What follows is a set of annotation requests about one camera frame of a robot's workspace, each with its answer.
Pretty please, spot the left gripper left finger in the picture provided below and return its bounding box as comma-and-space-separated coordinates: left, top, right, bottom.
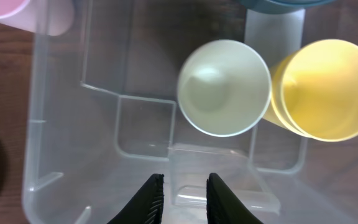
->
108, 174, 164, 224

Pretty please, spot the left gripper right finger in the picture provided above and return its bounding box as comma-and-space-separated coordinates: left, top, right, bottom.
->
206, 173, 263, 224

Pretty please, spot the clear plastic storage container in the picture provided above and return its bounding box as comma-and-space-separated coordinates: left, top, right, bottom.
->
22, 1, 358, 223

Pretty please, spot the yellow cup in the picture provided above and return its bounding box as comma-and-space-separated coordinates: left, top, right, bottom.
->
274, 39, 358, 142
263, 54, 308, 137

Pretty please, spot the cream cup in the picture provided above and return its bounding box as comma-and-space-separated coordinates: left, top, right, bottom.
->
177, 39, 272, 138

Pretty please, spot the dark blue bowl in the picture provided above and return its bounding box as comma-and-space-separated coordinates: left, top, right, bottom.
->
236, 0, 335, 14

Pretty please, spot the pink cup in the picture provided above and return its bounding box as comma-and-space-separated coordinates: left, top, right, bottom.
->
0, 0, 75, 36

